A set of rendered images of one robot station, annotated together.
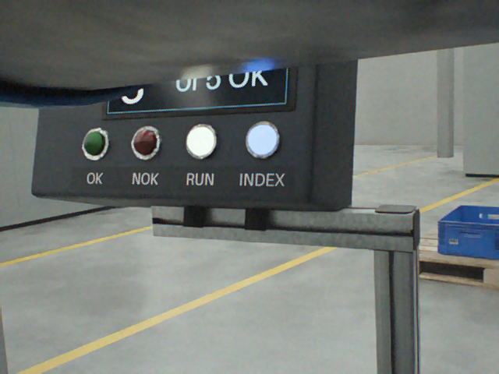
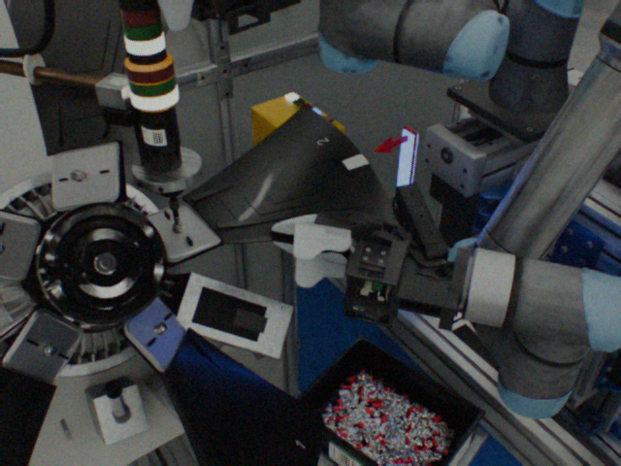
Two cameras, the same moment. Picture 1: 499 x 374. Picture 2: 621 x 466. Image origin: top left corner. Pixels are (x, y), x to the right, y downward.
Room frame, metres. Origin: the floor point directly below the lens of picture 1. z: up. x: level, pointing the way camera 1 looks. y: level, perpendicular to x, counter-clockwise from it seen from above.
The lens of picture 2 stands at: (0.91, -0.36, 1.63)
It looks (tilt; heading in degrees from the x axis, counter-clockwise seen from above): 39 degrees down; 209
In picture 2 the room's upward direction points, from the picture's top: straight up
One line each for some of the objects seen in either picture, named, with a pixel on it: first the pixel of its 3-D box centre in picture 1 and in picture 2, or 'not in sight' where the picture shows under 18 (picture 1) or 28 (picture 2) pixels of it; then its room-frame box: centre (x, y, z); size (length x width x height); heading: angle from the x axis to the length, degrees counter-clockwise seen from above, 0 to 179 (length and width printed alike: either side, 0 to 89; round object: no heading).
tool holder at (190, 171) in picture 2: not in sight; (152, 130); (0.52, -0.76, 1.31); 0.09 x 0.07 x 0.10; 99
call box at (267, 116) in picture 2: not in sight; (297, 140); (0.06, -0.85, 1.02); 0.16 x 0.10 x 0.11; 64
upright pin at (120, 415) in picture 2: not in sight; (117, 401); (0.63, -0.78, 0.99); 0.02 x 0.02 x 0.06
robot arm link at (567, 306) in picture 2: not in sight; (564, 306); (0.42, -0.34, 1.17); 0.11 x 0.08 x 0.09; 101
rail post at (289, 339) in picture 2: not in sight; (293, 349); (0.05, -0.89, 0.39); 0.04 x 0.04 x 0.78; 64
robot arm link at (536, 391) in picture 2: not in sight; (531, 354); (0.41, -0.36, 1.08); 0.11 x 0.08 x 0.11; 46
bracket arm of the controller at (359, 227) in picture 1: (274, 222); not in sight; (0.47, -0.02, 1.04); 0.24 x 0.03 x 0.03; 64
